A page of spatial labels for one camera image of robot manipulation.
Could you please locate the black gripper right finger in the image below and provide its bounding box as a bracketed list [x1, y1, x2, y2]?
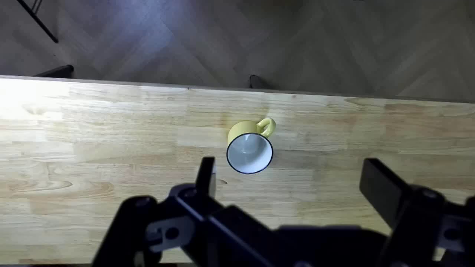
[358, 157, 415, 230]

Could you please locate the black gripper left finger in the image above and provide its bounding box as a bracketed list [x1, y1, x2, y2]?
[195, 156, 219, 200]

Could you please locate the yellow cup with white inside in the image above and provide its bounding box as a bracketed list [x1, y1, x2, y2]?
[225, 116, 278, 177]

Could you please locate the black table foot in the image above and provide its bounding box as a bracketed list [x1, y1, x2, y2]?
[36, 64, 76, 80]

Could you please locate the black tripod stand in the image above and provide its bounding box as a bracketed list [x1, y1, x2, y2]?
[17, 0, 61, 45]

